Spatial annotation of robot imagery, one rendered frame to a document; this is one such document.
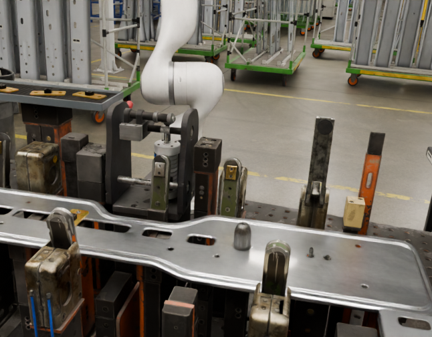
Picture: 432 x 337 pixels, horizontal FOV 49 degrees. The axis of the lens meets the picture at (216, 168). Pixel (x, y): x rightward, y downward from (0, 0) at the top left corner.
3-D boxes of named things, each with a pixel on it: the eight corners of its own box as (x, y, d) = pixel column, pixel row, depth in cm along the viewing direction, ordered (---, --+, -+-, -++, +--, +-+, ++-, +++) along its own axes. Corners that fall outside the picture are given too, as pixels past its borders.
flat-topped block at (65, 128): (36, 251, 136) (19, 99, 119) (50, 238, 144) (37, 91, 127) (68, 257, 135) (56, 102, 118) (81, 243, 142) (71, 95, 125)
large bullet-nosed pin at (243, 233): (231, 256, 87) (233, 225, 85) (234, 247, 90) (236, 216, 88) (248, 259, 87) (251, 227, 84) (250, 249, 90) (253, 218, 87)
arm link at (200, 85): (163, 136, 147) (159, 58, 137) (223, 135, 147) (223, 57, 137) (160, 150, 136) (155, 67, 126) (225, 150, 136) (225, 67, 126)
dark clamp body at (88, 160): (72, 298, 118) (61, 155, 104) (95, 269, 130) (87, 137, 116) (112, 305, 117) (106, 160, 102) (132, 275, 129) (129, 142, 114)
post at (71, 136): (70, 281, 124) (59, 136, 109) (79, 271, 129) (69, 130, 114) (88, 285, 123) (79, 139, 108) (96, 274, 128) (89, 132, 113)
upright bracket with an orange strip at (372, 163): (333, 338, 109) (370, 132, 91) (332, 334, 111) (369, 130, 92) (346, 340, 109) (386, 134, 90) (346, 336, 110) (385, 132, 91)
